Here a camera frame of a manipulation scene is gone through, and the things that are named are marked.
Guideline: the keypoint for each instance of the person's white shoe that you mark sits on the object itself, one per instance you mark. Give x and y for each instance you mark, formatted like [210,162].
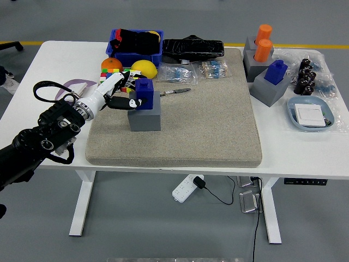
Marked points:
[12,84]

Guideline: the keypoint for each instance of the small metal multitool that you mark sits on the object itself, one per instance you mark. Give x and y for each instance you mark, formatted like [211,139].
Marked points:
[180,90]

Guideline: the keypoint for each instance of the black chair base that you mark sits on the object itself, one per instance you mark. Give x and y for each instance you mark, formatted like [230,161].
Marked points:
[13,45]

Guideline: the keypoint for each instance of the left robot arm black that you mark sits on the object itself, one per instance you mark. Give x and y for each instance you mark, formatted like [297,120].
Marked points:
[41,136]

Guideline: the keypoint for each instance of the white switch panel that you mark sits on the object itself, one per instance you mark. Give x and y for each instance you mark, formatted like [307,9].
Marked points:
[309,114]
[80,87]
[88,86]

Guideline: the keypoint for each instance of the grey square seal holder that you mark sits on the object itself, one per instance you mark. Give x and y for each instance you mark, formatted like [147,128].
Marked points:
[268,94]
[144,121]
[253,71]
[249,43]

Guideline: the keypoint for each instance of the person's leg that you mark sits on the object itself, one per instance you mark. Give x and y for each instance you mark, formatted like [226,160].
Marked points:
[2,72]

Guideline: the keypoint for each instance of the white power strip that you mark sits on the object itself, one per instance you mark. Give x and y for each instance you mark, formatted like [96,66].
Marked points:
[182,191]

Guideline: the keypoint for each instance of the black power adapter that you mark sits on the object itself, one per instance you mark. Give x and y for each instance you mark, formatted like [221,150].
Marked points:
[199,182]

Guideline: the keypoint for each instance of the white table leg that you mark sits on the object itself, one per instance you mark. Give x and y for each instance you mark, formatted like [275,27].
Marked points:
[272,218]
[81,207]

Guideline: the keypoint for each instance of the yellow rounded item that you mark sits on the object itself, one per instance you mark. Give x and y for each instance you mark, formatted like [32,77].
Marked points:
[156,34]

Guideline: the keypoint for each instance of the small dark electronic part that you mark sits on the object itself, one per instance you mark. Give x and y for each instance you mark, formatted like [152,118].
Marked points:
[328,121]

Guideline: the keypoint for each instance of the clear bag brown resistors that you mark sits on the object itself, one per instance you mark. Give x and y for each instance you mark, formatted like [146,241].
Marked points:
[214,68]

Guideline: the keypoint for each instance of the black wrapped tray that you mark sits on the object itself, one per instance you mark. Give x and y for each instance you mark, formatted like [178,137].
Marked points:
[191,47]

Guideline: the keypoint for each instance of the orange fruit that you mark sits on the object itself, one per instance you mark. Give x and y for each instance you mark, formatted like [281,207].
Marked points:
[111,65]

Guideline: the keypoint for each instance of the shiny metal bracket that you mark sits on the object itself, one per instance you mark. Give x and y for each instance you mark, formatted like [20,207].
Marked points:
[246,182]
[249,202]

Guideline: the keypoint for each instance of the orange cylinder seal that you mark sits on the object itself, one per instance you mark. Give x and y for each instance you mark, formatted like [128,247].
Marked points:
[264,32]
[263,52]

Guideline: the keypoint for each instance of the black cylindrical capacitor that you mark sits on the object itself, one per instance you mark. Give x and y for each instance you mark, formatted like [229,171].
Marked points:
[309,90]
[311,76]
[303,73]
[300,86]
[306,65]

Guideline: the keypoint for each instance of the yellow lemon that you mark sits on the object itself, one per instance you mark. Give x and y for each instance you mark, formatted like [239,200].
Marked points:
[145,68]

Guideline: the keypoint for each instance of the blue square seal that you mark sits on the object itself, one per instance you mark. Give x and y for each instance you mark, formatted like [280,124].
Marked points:
[145,91]
[275,73]

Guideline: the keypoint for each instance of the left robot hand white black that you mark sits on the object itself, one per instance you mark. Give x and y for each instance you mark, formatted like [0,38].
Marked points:
[103,91]

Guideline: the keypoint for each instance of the purple shallow dish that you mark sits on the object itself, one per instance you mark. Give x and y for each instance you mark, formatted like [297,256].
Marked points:
[76,80]

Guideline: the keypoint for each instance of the clear bag blue resistors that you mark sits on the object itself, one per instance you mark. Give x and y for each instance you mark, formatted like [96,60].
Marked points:
[174,73]

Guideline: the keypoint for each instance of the black robot body part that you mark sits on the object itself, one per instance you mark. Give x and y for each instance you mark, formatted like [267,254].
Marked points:
[2,210]

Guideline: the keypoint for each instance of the black cloth bundle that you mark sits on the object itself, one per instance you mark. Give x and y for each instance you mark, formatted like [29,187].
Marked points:
[141,41]

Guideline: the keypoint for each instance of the blue plastic bin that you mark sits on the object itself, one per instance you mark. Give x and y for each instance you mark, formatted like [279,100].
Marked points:
[136,58]

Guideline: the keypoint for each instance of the multicoloured puzzle cube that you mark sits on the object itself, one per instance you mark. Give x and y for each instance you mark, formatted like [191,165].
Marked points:
[107,74]
[137,71]

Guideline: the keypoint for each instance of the clear bag blue parts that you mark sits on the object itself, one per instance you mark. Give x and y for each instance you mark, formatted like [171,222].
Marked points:
[325,88]

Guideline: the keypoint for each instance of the grey-brown mat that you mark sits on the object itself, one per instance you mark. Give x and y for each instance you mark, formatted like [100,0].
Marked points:
[204,122]

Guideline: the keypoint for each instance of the black table control panel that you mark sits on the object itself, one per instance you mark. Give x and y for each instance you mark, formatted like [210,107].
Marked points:
[305,181]

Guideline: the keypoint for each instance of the light blue shallow dish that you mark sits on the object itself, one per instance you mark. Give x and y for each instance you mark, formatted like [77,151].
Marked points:
[291,109]

